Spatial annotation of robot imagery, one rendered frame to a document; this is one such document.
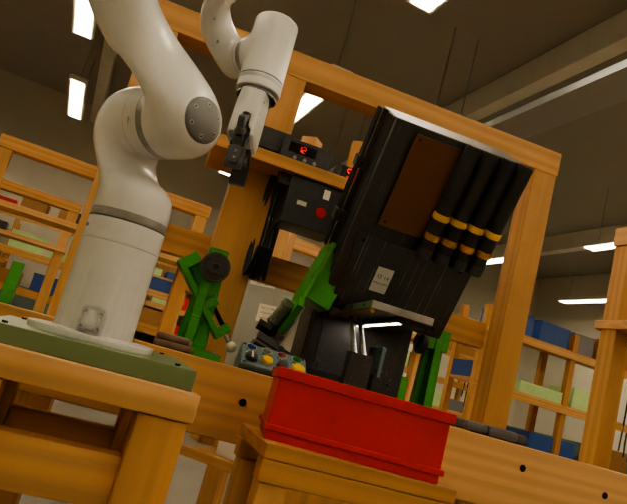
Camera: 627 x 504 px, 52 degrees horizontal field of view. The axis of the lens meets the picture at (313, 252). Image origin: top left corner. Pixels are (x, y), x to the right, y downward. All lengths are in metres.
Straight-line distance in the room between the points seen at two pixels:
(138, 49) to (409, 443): 0.76
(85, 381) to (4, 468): 0.14
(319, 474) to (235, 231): 1.08
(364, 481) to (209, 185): 11.13
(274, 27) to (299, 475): 0.79
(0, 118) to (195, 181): 3.37
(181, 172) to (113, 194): 11.03
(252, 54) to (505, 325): 1.40
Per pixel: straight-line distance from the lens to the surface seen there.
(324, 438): 1.11
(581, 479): 1.71
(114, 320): 0.99
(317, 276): 1.64
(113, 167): 1.05
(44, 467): 0.93
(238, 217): 2.01
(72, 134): 11.98
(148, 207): 1.01
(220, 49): 1.30
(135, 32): 1.03
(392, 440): 1.13
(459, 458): 1.54
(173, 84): 1.00
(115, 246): 0.99
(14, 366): 0.90
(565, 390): 7.51
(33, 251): 8.56
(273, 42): 1.25
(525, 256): 2.35
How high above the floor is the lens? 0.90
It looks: 12 degrees up
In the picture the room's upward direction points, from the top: 15 degrees clockwise
